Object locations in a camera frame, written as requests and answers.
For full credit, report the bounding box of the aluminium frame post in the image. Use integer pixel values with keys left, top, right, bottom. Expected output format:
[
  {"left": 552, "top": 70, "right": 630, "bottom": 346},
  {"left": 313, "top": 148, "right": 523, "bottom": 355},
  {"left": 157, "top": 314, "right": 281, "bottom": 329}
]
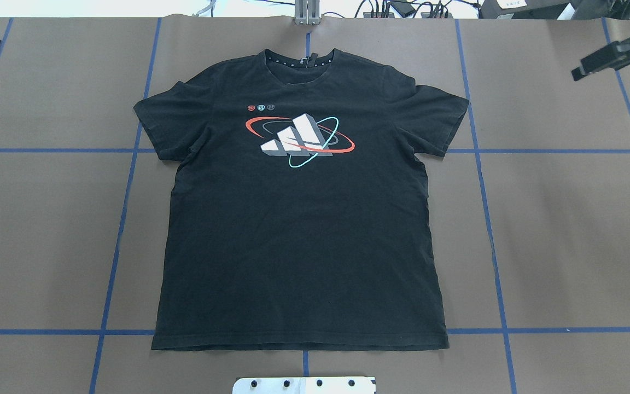
[{"left": 293, "top": 0, "right": 322, "bottom": 26}]

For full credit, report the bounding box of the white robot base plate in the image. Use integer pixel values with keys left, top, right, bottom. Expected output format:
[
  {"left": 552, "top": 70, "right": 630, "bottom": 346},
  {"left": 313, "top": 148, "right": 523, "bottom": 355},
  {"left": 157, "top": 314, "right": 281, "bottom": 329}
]
[{"left": 232, "top": 376, "right": 377, "bottom": 393}]

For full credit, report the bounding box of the black printed t-shirt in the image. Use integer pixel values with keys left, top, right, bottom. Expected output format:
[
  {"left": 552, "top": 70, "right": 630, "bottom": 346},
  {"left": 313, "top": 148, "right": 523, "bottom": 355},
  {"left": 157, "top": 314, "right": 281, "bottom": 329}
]
[{"left": 133, "top": 48, "right": 469, "bottom": 351}]

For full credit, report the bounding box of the black power strip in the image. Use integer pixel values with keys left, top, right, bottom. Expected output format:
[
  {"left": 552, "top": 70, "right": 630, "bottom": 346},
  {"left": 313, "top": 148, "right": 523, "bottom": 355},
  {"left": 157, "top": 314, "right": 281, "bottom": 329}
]
[{"left": 354, "top": 1, "right": 453, "bottom": 19}]

